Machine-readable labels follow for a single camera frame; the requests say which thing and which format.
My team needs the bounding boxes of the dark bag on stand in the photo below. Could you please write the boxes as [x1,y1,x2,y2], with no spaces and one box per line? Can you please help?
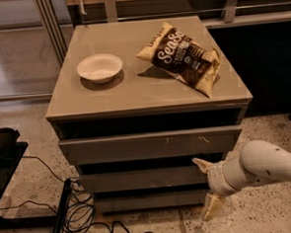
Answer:
[0,127,20,165]

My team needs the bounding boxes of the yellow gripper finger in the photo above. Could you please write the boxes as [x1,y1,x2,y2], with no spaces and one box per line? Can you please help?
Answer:
[201,193,225,221]
[191,158,213,174]

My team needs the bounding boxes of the grey three-drawer cabinet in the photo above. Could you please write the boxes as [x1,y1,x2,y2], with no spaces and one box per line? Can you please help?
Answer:
[46,20,253,201]

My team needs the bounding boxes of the metal window frame rail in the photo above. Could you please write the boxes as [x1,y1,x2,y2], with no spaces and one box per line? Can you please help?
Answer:
[34,0,291,61]

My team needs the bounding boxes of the grey top drawer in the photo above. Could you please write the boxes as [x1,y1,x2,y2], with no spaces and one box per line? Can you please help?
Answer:
[58,125,242,165]

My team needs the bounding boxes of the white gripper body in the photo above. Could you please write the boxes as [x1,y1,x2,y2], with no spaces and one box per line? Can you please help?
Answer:
[207,157,248,196]

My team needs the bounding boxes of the grey bottom drawer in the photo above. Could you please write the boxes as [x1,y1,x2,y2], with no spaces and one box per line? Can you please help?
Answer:
[96,190,206,213]

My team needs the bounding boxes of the black metal stand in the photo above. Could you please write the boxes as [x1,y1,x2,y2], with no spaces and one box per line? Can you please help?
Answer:
[0,144,66,233]

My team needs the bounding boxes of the black cable bundle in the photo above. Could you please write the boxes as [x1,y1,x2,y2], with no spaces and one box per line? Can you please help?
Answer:
[0,148,160,233]

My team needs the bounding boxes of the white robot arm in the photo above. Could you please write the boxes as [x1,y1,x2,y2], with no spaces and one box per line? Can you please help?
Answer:
[191,140,291,221]

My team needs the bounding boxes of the white bowl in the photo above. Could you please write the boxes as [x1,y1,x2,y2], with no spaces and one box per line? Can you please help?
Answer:
[77,53,122,84]

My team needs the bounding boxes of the brown and yellow chip bag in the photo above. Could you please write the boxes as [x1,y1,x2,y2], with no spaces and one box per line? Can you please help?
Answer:
[137,23,220,98]

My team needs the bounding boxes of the grey drawer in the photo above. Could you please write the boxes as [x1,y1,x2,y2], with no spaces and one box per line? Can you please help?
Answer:
[96,190,206,213]
[58,125,242,165]
[80,165,208,193]

